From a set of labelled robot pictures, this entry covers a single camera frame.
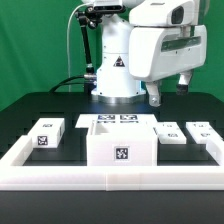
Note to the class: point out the white U-shaped obstacle wall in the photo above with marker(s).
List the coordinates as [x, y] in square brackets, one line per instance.
[16, 175]

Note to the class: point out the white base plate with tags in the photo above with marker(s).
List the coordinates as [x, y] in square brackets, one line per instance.
[85, 120]

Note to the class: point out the white cabinet door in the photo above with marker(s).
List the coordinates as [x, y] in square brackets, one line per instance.
[201, 131]
[169, 133]

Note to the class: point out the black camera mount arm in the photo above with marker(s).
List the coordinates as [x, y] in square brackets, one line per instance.
[87, 36]

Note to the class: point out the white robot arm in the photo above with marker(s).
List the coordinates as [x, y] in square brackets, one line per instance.
[115, 84]

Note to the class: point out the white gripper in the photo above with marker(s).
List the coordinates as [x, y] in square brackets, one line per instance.
[156, 53]

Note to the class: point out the white cabinet top block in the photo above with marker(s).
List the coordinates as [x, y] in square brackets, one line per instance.
[47, 132]

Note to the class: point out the white cabinet body box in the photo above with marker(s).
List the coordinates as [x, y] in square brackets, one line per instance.
[121, 144]

